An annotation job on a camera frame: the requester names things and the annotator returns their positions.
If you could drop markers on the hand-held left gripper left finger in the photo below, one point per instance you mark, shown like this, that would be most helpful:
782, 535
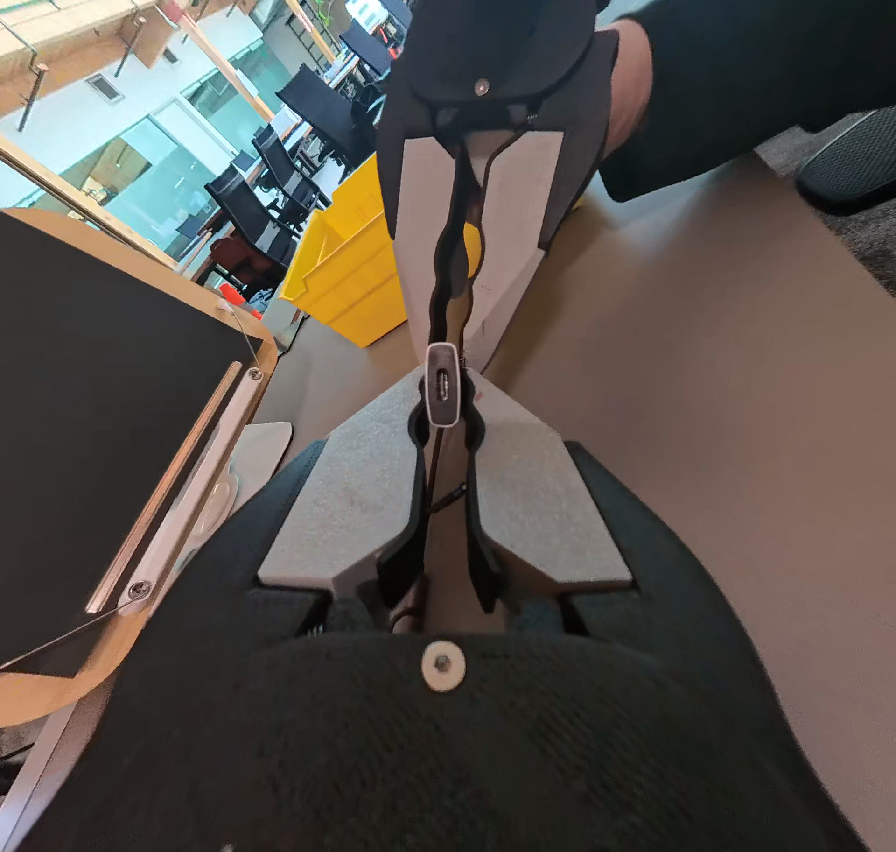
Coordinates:
343, 509

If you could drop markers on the black mesh office chair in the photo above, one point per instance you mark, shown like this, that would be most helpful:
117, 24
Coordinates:
854, 166

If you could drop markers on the wooden book stand black panel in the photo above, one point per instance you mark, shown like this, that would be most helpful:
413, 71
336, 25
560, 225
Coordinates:
105, 376

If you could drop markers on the yellow plastic bin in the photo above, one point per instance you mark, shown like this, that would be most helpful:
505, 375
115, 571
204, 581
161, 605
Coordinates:
350, 271

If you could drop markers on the person's right forearm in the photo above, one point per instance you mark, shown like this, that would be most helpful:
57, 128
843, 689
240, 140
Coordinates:
735, 61

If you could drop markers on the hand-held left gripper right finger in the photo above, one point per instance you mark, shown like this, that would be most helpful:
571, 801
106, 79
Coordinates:
553, 509

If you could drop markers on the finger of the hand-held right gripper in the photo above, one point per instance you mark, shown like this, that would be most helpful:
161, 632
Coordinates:
416, 236
518, 222

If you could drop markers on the person's right hand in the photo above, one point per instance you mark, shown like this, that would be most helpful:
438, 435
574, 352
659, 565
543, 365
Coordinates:
633, 75

